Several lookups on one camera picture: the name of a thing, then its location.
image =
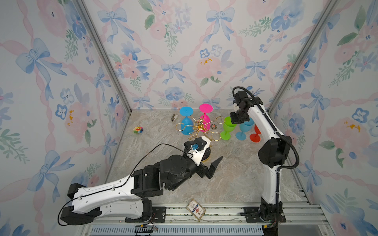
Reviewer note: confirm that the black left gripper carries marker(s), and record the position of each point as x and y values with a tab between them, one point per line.
202	170

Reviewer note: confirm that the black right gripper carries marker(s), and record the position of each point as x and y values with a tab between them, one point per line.
234	120

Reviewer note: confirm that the light blue wine glass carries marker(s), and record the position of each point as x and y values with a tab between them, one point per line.
244	128

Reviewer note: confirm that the green wine glass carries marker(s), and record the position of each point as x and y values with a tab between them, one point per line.
228	127

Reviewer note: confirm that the red wine glass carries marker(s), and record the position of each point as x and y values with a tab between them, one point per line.
256	136

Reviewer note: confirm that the cyan wine glass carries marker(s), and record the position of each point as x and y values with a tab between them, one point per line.
187	126

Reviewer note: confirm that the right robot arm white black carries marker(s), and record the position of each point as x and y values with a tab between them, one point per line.
277	153

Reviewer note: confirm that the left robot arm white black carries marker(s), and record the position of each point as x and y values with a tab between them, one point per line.
130	196

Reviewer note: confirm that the magenta wine glass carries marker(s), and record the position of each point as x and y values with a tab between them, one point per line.
206	109

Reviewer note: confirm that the small beige tape dispenser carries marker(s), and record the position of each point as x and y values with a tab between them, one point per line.
174	118

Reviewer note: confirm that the small framed card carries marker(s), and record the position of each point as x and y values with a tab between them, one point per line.
197	210

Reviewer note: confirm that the rainbow flower plush toy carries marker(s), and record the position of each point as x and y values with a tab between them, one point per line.
138	129

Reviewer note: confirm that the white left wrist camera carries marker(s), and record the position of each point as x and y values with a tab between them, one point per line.
199	147

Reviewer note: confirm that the gold wire glass rack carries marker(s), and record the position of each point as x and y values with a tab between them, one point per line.
209	136

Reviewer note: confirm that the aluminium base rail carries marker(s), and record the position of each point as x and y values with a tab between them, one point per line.
302	219

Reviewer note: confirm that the aluminium corner post right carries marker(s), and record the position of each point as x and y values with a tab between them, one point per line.
305	50

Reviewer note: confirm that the aluminium corner post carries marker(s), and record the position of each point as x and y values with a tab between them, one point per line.
88	22
305	50

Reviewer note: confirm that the aluminium corner post left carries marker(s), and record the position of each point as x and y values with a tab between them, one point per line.
88	22

